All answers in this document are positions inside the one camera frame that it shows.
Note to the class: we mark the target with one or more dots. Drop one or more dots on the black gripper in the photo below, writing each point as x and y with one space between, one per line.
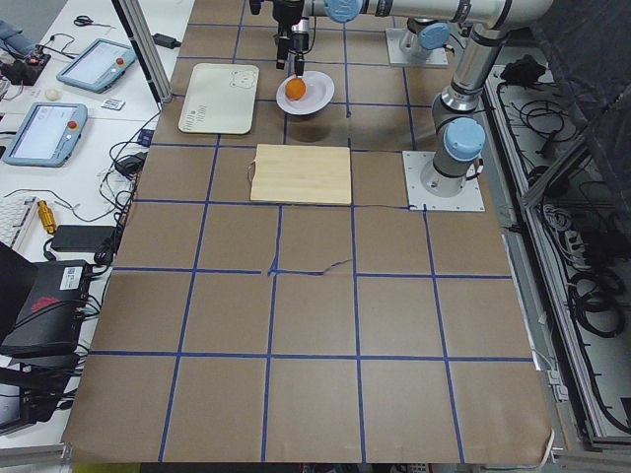
300 41

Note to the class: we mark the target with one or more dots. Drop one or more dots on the orange fruit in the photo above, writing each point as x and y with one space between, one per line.
295 89

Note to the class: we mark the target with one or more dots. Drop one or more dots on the white round plate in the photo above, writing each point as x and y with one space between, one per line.
319 92

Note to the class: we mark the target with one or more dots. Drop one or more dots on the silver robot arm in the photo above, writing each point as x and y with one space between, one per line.
428 25
460 137

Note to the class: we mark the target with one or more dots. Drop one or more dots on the cream bear tray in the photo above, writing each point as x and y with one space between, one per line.
219 99

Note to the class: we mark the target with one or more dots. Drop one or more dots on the bamboo cutting board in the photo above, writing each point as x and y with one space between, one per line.
301 174

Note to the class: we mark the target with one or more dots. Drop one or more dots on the blue teach pendant far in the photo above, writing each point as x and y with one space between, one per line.
101 64

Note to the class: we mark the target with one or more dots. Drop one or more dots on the blue teach pendant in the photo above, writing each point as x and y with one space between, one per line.
47 136
101 64

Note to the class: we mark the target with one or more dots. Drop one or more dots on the black scissors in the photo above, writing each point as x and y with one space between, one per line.
83 21

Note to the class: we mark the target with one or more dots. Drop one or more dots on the blue teach pendant near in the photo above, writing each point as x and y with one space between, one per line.
47 136

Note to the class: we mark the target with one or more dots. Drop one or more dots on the black power adapter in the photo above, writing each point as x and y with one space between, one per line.
72 238

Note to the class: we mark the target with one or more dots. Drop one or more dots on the gold metal cylinder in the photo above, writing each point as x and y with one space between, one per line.
46 217

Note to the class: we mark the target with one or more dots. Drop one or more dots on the white keyboard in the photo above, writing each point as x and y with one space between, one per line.
17 213

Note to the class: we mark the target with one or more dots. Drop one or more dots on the black computer box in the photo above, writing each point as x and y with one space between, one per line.
49 321

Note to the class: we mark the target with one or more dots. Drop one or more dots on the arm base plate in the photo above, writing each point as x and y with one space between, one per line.
405 50
427 190

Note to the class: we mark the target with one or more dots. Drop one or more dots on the aluminium frame post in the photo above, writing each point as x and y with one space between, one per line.
136 28

